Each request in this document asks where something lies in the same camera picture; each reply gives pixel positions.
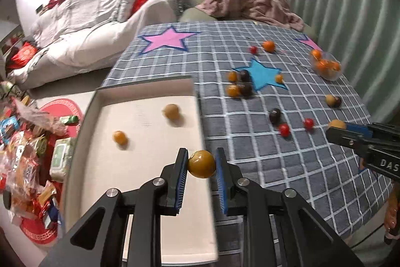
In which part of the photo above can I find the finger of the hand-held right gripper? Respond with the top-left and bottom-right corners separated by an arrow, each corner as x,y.
326,126 -> 376,159
343,121 -> 400,143

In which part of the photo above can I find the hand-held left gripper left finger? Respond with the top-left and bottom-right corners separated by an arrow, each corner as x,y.
39,147 -> 190,267

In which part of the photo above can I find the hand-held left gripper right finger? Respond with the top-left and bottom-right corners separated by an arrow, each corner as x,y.
215,147 -> 365,267

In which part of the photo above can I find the white shallow cardboard box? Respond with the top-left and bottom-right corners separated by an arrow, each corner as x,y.
61,76 -> 219,264

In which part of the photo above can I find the grey checkered star blanket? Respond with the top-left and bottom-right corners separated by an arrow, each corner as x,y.
101,20 -> 394,239

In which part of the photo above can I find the clear plastic bowl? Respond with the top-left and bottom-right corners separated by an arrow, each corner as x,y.
310,51 -> 342,80

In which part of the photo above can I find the green wet wipes pack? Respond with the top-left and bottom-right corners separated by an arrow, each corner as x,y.
49,137 -> 76,183

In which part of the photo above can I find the red round rug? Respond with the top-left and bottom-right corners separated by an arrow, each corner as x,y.
19,97 -> 85,245

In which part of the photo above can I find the clear plastic bag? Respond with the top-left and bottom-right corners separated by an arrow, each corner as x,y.
14,98 -> 67,137

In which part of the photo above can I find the white sofa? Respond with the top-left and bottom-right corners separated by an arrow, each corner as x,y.
8,0 -> 177,89

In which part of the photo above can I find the pink blanket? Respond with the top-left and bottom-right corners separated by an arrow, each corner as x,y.
195,0 -> 305,33

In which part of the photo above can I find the pile of snack packets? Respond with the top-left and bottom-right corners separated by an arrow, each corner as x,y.
0,95 -> 68,224

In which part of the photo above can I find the grey striped quilt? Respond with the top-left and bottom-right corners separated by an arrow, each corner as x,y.
31,0 -> 176,47

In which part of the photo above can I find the red patterned cushion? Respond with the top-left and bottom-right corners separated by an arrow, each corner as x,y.
6,42 -> 40,69

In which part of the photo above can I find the cluttered shelf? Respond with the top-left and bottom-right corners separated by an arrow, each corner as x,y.
0,31 -> 26,56

